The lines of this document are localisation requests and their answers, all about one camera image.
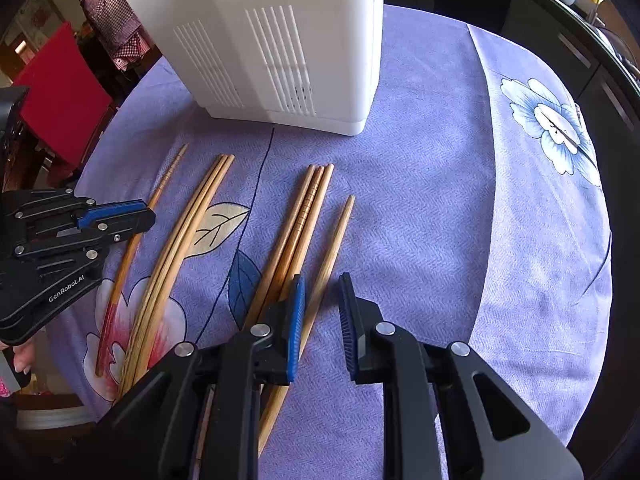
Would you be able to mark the person's left hand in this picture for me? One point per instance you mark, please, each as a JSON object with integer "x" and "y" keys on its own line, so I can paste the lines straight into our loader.
{"x": 24, "y": 357}

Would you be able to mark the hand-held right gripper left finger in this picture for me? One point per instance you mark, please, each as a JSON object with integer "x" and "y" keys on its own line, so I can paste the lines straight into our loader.
{"x": 295, "y": 325}

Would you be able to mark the long pale wooden chopstick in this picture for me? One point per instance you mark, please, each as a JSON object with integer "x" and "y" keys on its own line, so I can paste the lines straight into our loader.
{"x": 187, "y": 210}
{"x": 200, "y": 210}
{"x": 194, "y": 210}

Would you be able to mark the red chair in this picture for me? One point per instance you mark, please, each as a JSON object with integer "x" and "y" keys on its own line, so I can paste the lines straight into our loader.
{"x": 55, "y": 90}

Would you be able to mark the tapered light wooden chopstick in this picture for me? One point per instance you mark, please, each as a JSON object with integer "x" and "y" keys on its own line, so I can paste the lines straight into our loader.
{"x": 336, "y": 245}

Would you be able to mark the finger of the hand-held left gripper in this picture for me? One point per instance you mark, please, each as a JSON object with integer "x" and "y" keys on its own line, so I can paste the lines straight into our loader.
{"x": 130, "y": 225}
{"x": 115, "y": 207}

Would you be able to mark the purple floral tablecloth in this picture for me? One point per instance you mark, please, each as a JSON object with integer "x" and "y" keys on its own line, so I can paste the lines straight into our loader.
{"x": 425, "y": 235}

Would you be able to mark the white plastic utensil holder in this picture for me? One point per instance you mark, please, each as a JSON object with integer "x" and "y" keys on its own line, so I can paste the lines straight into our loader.
{"x": 300, "y": 35}

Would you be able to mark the dark base cabinets under sink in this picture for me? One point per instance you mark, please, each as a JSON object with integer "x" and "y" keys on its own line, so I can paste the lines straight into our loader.
{"x": 525, "y": 15}

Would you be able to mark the checkered apron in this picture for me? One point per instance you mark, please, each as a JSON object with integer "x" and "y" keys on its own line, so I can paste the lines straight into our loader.
{"x": 107, "y": 5}

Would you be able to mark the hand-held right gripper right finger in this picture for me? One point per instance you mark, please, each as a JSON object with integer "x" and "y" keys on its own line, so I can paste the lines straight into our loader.
{"x": 346, "y": 325}

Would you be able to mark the grooved brown wooden chopstick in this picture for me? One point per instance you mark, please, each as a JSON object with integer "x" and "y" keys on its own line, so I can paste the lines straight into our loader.
{"x": 297, "y": 235}

